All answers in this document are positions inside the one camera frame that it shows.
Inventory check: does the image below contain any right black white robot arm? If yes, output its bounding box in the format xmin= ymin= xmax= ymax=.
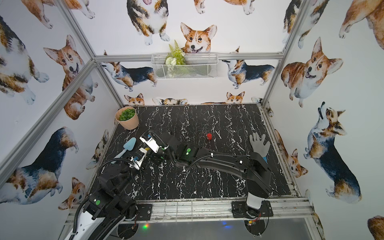
xmin=140 ymin=130 xmax=273 ymax=210

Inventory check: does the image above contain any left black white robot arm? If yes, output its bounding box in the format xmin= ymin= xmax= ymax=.
xmin=66 ymin=149 xmax=153 ymax=240

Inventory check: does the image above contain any light blue garden trowel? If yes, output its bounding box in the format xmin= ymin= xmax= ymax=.
xmin=114 ymin=137 xmax=137 ymax=159

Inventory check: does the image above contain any beige pot with green plant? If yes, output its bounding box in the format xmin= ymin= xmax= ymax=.
xmin=115 ymin=107 xmax=139 ymax=130

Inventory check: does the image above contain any grey rubber glove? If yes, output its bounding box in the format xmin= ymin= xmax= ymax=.
xmin=249 ymin=133 xmax=271 ymax=163

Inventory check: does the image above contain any green fern plant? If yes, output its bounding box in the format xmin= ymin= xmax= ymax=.
xmin=165 ymin=41 xmax=186 ymax=66

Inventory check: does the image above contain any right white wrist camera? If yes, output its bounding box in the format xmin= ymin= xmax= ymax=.
xmin=140 ymin=131 xmax=160 ymax=153

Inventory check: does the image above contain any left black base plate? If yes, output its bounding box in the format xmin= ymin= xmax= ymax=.
xmin=128 ymin=204 xmax=153 ymax=222

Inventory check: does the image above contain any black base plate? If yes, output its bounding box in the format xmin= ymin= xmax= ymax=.
xmin=231 ymin=201 xmax=274 ymax=219
xmin=128 ymin=204 xmax=153 ymax=222

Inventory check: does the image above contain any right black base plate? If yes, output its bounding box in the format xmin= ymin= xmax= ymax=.
xmin=231 ymin=201 xmax=274 ymax=219

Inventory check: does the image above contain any white wire wall basket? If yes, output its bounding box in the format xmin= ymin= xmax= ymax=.
xmin=151 ymin=53 xmax=219 ymax=80

